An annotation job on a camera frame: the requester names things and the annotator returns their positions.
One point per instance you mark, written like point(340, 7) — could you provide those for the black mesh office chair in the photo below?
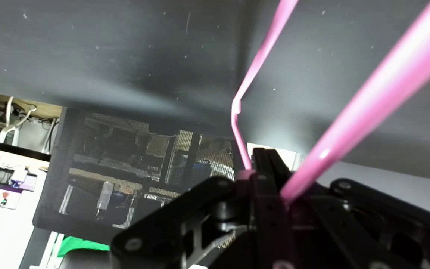
point(125, 164)

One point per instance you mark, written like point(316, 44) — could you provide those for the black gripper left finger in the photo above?
point(194, 218)

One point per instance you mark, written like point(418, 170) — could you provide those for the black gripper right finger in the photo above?
point(364, 233)

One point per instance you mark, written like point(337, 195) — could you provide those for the green cloth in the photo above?
point(80, 246)

